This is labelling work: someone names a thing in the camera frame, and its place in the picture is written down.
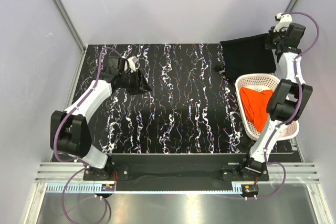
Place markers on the black t shirt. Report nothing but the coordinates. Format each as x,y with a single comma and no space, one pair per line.
246,56

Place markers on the black marble pattern mat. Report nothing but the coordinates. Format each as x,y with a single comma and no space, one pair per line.
191,109

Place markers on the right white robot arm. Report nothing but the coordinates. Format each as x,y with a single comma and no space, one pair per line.
286,103

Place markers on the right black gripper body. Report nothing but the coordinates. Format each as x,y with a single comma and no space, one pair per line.
274,38

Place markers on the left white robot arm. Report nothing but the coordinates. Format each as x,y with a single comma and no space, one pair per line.
69,129

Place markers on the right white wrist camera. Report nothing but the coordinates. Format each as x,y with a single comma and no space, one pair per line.
284,20

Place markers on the orange t shirt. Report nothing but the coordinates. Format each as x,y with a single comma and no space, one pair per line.
254,105

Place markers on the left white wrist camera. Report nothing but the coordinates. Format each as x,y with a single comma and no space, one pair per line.
130,64

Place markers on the left aluminium frame post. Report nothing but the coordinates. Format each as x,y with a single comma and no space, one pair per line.
69,24

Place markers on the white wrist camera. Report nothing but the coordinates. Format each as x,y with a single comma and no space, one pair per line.
284,20
130,64

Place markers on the slotted cable duct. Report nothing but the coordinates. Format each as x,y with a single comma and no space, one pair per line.
103,188

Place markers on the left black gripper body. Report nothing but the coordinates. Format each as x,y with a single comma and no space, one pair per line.
130,82

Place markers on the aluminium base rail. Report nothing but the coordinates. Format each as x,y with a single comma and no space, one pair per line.
295,172

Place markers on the white plastic laundry basket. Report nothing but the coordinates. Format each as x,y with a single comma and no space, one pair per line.
260,82

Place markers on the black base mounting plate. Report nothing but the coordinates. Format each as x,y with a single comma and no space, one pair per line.
229,162

